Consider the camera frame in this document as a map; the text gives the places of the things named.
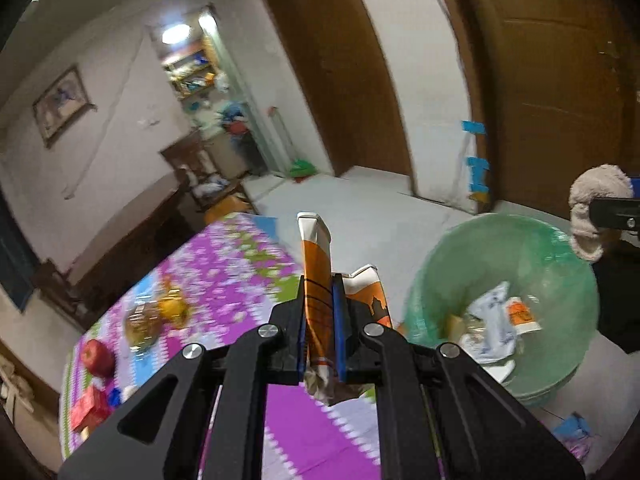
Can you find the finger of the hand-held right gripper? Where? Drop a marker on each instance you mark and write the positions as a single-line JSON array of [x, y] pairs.
[[615, 212]]

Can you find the blue plastic wrapper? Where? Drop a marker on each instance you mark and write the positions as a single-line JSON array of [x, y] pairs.
[[575, 427]]

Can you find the bin with green liner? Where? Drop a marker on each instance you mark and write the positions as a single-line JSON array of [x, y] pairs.
[[550, 270]]

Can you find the wooden chair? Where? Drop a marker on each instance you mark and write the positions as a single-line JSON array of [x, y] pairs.
[[192, 170]]

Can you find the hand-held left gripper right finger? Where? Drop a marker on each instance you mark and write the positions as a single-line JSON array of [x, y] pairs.
[[340, 330]]

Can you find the green broom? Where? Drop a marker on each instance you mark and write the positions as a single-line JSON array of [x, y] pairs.
[[300, 167]]

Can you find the blue tape piece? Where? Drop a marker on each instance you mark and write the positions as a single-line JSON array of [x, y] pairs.
[[480, 187], [477, 166], [474, 126]]

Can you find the orange and white carton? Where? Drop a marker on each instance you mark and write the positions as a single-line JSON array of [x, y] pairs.
[[522, 315]]

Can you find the framed elephant picture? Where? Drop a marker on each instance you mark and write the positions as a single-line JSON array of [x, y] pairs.
[[62, 105]]

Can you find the clear plastic food bag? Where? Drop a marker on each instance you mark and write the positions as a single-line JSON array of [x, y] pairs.
[[142, 322]]

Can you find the yellow wrapped fruit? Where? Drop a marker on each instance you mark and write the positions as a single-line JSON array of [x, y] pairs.
[[172, 307]]

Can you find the glass sliding door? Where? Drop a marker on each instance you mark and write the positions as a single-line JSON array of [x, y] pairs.
[[220, 40]]

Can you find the red apple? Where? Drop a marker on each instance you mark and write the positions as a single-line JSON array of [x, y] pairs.
[[97, 357]]

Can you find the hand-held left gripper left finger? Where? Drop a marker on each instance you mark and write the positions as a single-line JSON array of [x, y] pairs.
[[301, 330]]

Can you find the bright kitchen ceiling lamp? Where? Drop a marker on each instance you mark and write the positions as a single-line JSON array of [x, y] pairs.
[[175, 34]]

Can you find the orange white snack wrapper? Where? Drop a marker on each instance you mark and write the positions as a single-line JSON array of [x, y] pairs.
[[316, 270]]

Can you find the red box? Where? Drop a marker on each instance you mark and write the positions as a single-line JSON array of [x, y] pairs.
[[90, 405]]

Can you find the stacked blue and red basins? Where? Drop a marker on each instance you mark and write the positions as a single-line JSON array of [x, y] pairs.
[[235, 117]]

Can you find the kitchen shelf with dishes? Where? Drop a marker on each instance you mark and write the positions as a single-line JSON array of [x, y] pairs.
[[192, 72]]

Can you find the dark window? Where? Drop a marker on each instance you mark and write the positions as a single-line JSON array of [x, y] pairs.
[[15, 260]]

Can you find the clothes on chair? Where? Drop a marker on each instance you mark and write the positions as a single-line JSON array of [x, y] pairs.
[[210, 187]]

